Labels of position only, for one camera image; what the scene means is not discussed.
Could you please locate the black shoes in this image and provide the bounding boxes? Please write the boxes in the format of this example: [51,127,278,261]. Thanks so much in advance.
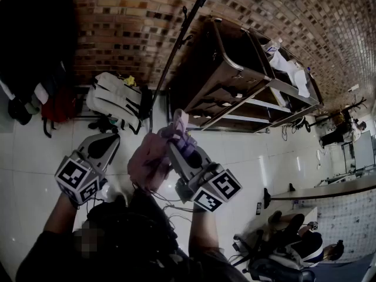
[87,115,120,135]

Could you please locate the black round stool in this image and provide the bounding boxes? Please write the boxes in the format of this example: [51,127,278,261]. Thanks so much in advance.
[293,116,313,134]

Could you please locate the white backpack with black straps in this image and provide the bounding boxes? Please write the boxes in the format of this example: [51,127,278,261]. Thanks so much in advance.
[86,72,145,135]

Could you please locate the person's right forearm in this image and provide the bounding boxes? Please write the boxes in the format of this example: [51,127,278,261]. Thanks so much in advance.
[187,207,224,260]

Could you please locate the pink and purple backpack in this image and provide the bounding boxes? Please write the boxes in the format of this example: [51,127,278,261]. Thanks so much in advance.
[127,109,204,194]

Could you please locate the person's dark clothing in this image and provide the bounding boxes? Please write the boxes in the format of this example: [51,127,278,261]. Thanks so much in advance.
[16,192,250,282]

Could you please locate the black wooden coat stand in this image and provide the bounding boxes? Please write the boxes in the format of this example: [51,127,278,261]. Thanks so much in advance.
[308,96,368,129]

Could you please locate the dark hanging clothes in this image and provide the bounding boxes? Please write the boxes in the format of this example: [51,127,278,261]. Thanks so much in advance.
[0,0,78,126]

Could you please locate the black metal coat rack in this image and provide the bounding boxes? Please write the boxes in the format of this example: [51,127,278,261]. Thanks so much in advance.
[148,0,221,133]

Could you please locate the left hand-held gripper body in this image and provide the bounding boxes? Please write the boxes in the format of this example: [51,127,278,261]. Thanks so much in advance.
[54,132,121,207]

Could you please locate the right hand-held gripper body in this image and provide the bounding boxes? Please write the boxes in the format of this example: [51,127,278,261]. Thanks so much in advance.
[167,141,243,214]

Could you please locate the red bag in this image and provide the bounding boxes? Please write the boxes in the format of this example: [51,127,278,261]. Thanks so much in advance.
[41,86,78,138]

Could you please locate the white floor cable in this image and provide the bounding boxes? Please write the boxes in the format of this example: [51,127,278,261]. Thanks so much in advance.
[315,147,325,170]

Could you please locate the glass door cabinet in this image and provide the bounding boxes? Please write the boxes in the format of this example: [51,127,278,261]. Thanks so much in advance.
[341,129,376,173]

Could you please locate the thin black cable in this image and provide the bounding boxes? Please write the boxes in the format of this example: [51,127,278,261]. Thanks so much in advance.
[131,183,195,214]

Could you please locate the white cloth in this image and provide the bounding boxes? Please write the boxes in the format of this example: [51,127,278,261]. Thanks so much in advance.
[269,51,311,98]

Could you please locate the clear plastic bag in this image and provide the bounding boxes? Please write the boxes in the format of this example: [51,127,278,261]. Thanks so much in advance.
[262,39,283,54]

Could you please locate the grey desk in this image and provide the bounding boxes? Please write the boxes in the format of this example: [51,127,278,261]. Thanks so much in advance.
[264,174,376,202]

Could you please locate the person's left forearm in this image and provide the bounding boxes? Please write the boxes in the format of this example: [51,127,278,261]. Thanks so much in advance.
[43,192,80,235]

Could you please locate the black office chair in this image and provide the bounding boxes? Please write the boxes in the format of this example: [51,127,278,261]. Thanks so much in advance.
[246,256,317,282]

